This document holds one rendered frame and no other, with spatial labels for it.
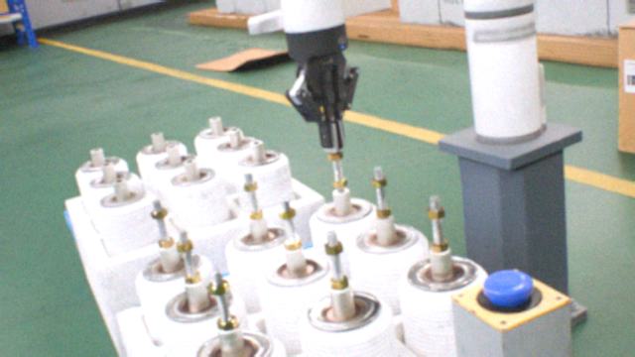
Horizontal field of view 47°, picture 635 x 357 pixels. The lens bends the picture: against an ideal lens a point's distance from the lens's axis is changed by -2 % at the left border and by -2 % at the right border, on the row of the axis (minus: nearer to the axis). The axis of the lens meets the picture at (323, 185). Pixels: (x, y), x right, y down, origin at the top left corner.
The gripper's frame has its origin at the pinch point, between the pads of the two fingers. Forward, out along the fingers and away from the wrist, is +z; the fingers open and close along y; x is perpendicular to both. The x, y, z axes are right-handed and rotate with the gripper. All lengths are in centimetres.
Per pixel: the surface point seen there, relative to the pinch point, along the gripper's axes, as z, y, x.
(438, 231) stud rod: 5.7, -11.2, -20.9
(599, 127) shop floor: 35, 116, 4
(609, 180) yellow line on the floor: 36, 80, -10
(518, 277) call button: 3.3, -21.8, -34.5
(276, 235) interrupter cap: 10.6, -9.2, 4.1
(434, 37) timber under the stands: 29, 214, 108
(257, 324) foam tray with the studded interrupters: 18.4, -17.7, 1.7
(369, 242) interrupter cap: 10.7, -6.9, -8.7
